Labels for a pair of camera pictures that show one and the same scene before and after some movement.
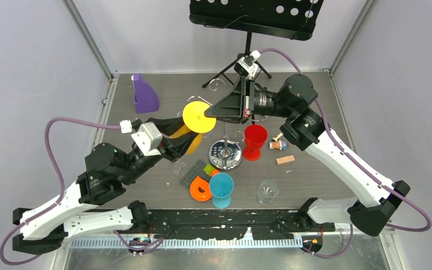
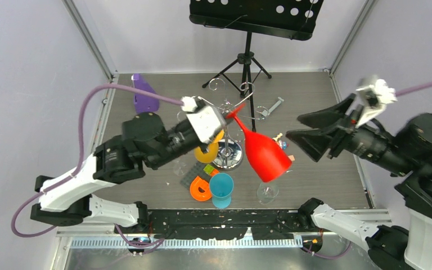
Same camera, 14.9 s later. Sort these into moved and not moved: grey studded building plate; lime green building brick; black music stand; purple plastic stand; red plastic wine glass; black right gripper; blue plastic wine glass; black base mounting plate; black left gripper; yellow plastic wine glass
Moved: red plastic wine glass; black right gripper; black left gripper; yellow plastic wine glass
Not moved: black base mounting plate; blue plastic wine glass; black music stand; purple plastic stand; lime green building brick; grey studded building plate
